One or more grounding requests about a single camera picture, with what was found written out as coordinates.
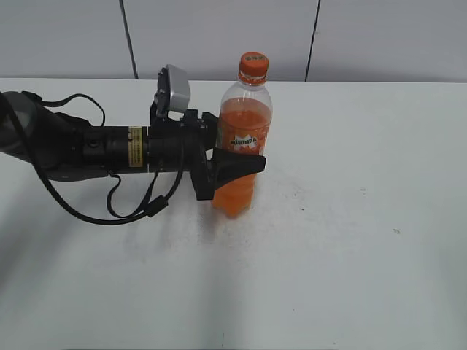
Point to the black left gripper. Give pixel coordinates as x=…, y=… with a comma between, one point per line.
x=182, y=146

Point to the orange Mirinda soda bottle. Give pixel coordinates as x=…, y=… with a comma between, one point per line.
x=246, y=112

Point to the orange bottle cap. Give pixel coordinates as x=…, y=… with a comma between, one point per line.
x=253, y=67

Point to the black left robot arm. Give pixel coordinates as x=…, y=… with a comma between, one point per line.
x=70, y=149

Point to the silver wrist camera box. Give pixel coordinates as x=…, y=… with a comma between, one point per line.
x=173, y=91

